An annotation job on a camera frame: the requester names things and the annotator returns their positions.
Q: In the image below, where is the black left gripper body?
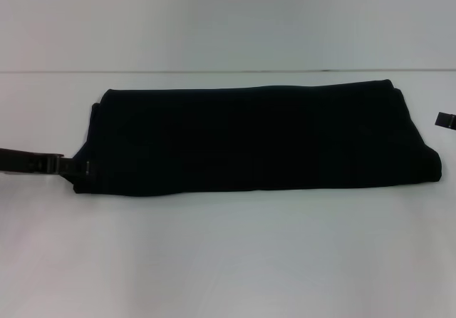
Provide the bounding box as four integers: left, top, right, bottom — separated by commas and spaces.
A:
0, 147, 36, 175

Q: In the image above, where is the black t-shirt with white print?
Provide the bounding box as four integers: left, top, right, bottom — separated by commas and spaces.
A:
69, 78, 443, 198

